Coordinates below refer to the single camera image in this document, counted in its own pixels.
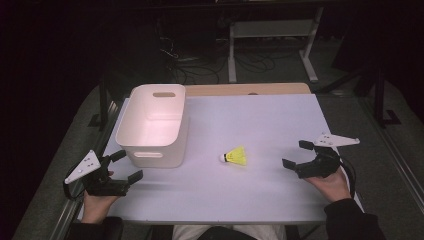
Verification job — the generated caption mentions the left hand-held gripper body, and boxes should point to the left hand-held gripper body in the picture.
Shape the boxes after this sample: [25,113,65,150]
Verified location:
[64,149,132,198]

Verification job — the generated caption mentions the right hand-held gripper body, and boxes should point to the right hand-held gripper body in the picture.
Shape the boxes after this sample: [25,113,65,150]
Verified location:
[294,132,361,180]

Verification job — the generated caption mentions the white plastic storage bin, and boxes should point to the white plastic storage bin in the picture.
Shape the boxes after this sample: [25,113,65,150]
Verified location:
[115,83,190,169]

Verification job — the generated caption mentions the yellow shuttlecock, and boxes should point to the yellow shuttlecock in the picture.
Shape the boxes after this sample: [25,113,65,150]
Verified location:
[219,145,248,167]

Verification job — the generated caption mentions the person's left hand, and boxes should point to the person's left hand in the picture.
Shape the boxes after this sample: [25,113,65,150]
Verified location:
[80,170,120,225]

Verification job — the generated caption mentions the person's right hand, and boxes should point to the person's right hand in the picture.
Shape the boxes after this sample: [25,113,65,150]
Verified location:
[304,166,353,204]

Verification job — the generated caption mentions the black metal stand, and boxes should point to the black metal stand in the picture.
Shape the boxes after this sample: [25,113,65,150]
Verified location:
[353,64,403,129]
[88,77,118,133]

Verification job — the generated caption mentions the person's legs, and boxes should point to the person's legs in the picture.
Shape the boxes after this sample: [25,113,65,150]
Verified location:
[171,224,288,240]

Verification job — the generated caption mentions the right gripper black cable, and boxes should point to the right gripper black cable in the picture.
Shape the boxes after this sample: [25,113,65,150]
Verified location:
[339,155,357,200]

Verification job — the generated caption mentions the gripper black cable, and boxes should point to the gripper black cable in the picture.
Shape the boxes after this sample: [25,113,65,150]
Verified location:
[62,171,88,202]
[339,155,357,200]

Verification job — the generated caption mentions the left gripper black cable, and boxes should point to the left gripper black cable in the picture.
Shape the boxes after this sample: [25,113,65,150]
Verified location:
[62,171,88,202]

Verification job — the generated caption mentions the black cables on floor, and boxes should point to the black cables on floor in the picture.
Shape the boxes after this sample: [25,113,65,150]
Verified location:
[156,18,278,85]

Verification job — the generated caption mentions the white metal desk frame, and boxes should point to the white metal desk frame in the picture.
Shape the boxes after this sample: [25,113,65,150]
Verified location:
[227,6,325,84]

